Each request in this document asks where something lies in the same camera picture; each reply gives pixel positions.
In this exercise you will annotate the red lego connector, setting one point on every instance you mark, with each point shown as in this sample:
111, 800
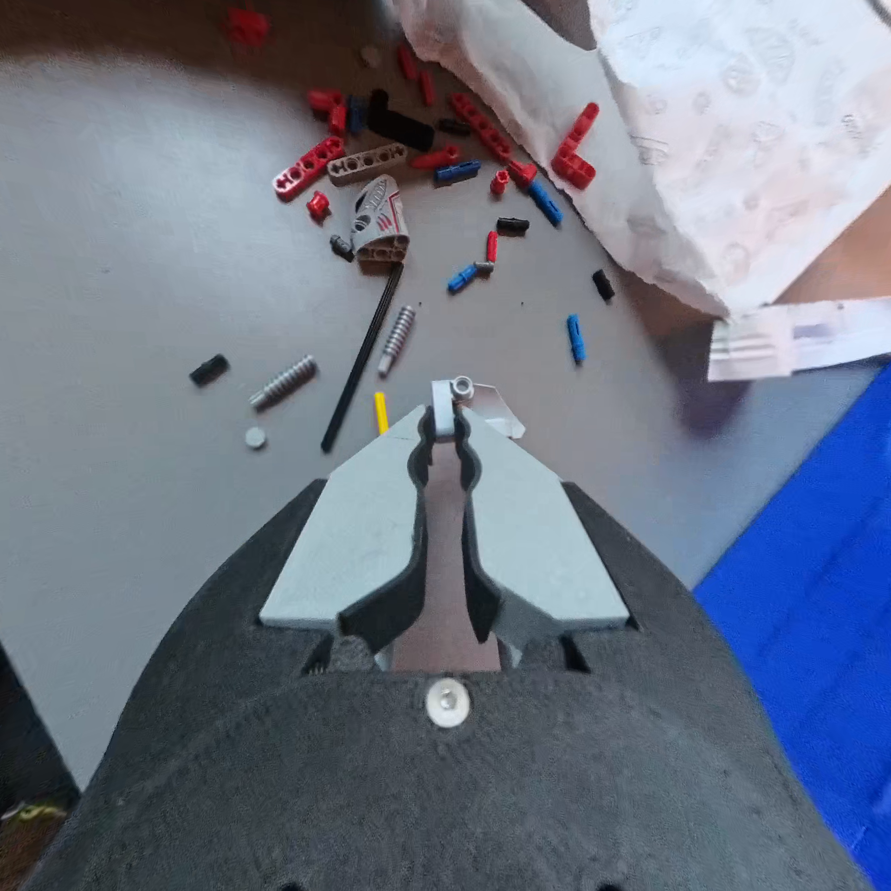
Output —
327, 104

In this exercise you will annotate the lego spring shock absorber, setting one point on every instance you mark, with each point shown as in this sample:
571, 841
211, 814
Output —
282, 383
397, 341

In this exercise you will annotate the printed paper bag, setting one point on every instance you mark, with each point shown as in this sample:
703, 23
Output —
696, 139

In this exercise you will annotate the red lego beam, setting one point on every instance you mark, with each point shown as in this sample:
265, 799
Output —
480, 127
306, 167

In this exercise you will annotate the red lego claw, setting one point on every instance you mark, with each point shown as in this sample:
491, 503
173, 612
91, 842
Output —
522, 174

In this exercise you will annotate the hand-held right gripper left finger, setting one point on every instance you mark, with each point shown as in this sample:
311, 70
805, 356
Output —
348, 550

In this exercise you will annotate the grey lego connector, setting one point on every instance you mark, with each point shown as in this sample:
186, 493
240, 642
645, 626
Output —
444, 411

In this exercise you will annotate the dark grey lego bush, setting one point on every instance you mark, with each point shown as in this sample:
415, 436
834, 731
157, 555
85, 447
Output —
341, 248

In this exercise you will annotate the long black lego axle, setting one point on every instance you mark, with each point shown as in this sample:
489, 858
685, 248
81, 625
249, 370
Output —
362, 355

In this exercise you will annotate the red lego L-beam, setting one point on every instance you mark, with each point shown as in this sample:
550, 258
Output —
574, 167

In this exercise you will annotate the red rounded lego block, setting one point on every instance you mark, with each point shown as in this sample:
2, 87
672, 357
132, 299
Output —
247, 28

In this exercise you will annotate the yellow lego axle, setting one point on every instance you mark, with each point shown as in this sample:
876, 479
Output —
381, 414

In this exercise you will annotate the light grey lego beam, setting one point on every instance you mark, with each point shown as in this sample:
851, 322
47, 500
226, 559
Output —
365, 163

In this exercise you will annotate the plain white paper bag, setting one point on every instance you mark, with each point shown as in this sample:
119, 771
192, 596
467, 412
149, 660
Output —
800, 334

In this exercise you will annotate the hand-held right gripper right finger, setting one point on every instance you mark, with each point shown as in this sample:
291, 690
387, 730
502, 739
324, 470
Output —
543, 550

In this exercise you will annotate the red lego pin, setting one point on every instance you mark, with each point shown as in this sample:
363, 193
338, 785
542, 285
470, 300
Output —
426, 88
492, 247
435, 157
407, 61

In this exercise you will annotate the red lego bush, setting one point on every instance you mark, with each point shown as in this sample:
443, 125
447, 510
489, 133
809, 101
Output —
499, 182
318, 207

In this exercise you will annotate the blue plastic bin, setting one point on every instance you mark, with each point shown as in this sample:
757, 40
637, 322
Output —
821, 592

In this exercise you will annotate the black lego beam blue pins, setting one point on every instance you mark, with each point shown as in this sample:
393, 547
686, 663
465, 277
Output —
400, 125

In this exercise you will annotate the black lego pin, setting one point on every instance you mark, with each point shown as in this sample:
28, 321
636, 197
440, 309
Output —
512, 225
454, 127
603, 285
209, 370

